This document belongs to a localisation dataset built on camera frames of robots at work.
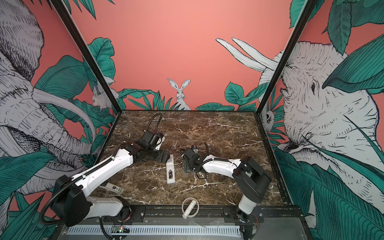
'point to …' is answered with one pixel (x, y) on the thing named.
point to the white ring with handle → (190, 207)
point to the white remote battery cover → (113, 188)
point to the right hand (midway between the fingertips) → (188, 165)
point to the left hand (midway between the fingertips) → (163, 153)
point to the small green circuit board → (119, 229)
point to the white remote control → (170, 171)
